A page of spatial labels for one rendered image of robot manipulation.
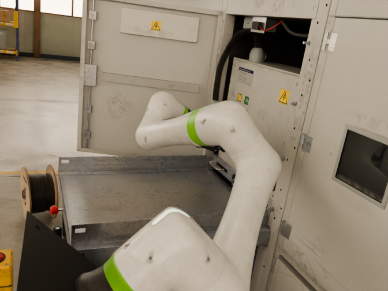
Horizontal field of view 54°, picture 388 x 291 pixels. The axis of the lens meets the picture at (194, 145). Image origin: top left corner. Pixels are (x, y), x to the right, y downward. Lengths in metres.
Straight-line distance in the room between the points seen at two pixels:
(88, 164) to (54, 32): 10.73
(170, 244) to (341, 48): 0.71
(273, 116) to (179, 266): 0.85
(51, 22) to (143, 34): 10.55
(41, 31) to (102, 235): 11.28
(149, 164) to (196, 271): 1.06
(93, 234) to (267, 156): 0.56
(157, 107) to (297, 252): 0.68
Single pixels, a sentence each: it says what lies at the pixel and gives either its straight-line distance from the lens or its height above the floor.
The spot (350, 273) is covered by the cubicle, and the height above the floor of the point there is 0.94.
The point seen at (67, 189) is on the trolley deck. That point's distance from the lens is 1.53.
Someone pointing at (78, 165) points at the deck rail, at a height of 0.87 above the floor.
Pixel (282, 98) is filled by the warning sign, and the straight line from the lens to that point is 1.41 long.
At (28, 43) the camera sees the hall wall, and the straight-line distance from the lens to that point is 12.33.
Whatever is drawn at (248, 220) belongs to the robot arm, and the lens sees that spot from 0.93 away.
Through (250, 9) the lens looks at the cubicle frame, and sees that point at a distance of 1.58.
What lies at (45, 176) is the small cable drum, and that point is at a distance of 2.94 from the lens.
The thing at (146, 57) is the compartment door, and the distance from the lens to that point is 1.82.
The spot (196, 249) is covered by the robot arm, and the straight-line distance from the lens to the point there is 0.72.
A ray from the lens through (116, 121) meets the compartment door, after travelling 1.90.
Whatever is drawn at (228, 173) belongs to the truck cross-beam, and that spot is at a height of 0.89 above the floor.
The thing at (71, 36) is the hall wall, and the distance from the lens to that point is 12.35.
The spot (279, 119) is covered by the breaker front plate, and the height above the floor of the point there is 1.22.
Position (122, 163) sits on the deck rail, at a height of 0.88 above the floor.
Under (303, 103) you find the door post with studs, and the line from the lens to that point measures 1.24.
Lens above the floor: 1.50
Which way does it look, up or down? 17 degrees down
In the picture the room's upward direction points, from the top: 8 degrees clockwise
